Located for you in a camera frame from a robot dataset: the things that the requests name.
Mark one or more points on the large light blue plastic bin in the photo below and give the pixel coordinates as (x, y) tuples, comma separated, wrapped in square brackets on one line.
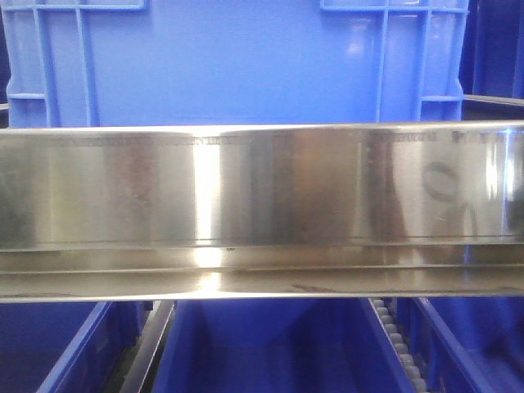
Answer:
[(115, 63)]

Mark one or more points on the dark blue bin lower middle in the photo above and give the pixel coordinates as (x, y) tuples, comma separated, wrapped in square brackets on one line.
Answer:
[(279, 345)]

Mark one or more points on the dark blue bin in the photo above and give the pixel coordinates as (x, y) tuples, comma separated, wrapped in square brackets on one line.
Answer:
[(66, 347), (279, 345), (492, 60), (464, 344)]

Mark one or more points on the white roller track lower right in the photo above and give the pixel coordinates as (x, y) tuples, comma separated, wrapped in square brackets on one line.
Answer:
[(396, 338)]

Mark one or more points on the dark blue bin lower right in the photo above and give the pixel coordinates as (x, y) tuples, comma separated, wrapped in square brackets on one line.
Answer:
[(464, 344)]

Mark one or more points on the dark blue bin lower left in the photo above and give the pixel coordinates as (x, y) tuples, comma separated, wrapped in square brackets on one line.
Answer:
[(66, 347)]

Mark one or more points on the dark blue bin upper right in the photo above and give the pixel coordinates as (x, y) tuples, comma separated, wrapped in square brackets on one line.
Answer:
[(492, 60)]

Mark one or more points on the stainless steel shelf front rail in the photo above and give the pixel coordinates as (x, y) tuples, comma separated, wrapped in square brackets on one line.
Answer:
[(315, 210)]

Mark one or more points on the steel divider rail lower left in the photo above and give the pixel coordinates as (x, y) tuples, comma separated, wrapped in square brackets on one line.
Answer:
[(142, 368)]

